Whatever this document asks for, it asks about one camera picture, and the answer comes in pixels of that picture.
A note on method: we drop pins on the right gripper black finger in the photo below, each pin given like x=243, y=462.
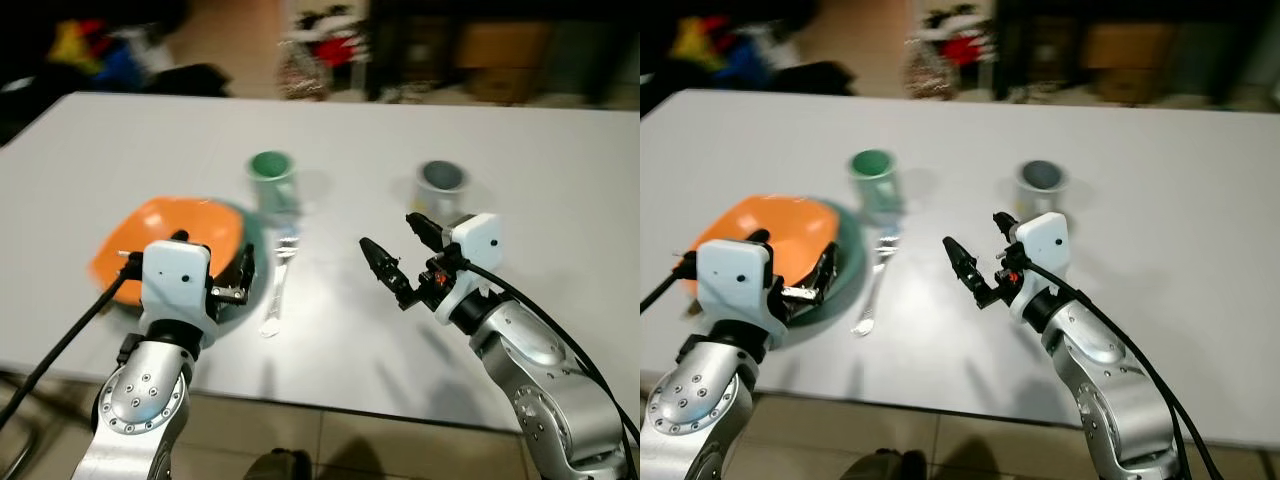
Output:
x=1005, y=228
x=965, y=262
x=426, y=230
x=382, y=264

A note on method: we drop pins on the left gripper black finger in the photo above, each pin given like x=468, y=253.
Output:
x=180, y=236
x=827, y=268
x=758, y=236
x=247, y=268

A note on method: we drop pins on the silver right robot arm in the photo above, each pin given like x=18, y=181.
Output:
x=1110, y=390
x=540, y=380

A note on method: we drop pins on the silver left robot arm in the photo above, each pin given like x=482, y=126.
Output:
x=140, y=400
x=690, y=405

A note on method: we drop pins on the orange plastic bowl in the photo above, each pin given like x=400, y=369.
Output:
x=770, y=220
x=170, y=220

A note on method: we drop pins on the green round plate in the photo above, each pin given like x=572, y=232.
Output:
x=850, y=270
x=263, y=288

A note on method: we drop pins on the grey plastic cup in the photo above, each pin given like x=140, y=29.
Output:
x=441, y=196
x=1041, y=190

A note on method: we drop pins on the green plastic cup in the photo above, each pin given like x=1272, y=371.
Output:
x=875, y=186
x=272, y=190

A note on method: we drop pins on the black bag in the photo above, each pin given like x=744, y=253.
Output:
x=815, y=78
x=195, y=80

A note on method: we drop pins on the dark robot foot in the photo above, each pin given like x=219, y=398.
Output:
x=277, y=466
x=885, y=466

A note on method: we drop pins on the patterned bag with red items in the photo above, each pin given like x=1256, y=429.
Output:
x=320, y=55
x=945, y=52

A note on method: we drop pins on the brown cardboard box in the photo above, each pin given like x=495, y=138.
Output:
x=500, y=55
x=1130, y=55

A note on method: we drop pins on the colourful pile of items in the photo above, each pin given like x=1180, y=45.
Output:
x=100, y=50
x=725, y=48

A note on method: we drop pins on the dark shelf unit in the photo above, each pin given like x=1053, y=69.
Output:
x=590, y=50
x=1225, y=50

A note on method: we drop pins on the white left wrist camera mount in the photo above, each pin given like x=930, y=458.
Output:
x=175, y=276
x=735, y=276

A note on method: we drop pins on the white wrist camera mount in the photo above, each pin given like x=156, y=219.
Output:
x=735, y=276
x=175, y=276
x=1045, y=245
x=478, y=245

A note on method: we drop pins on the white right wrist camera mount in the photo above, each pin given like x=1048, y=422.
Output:
x=478, y=245
x=1045, y=245

